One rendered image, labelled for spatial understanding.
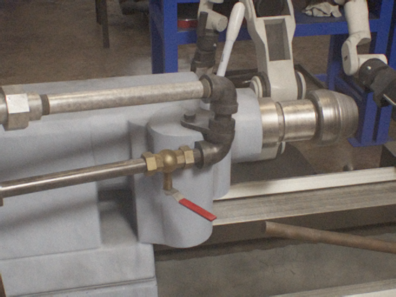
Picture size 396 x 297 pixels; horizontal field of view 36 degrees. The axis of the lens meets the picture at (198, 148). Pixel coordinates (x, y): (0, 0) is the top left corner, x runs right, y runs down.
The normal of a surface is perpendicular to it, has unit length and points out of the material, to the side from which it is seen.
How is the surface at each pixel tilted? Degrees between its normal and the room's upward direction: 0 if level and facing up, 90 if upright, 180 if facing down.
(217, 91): 81
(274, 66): 65
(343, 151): 0
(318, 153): 0
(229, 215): 0
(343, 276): 19
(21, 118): 101
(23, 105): 56
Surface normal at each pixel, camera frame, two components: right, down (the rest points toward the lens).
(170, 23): 0.19, 0.47
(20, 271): 0.17, 0.00
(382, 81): -0.73, -0.51
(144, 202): -0.55, 0.22
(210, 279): 0.18, -0.81
